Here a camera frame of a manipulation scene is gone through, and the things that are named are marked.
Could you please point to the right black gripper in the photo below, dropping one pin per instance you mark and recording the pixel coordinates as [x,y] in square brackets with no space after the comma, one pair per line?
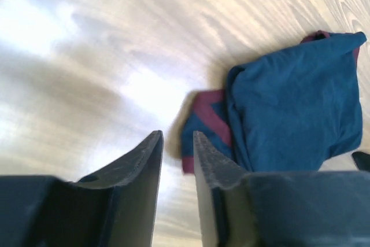
[361,160]

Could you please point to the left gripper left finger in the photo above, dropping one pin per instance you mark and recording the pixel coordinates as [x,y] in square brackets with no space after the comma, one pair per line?
[113,206]

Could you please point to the navy basketball jersey tank top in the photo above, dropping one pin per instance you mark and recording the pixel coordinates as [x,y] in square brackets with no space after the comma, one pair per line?
[290,110]

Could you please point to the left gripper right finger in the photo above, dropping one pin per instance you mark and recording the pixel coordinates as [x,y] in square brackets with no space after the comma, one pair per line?
[242,208]

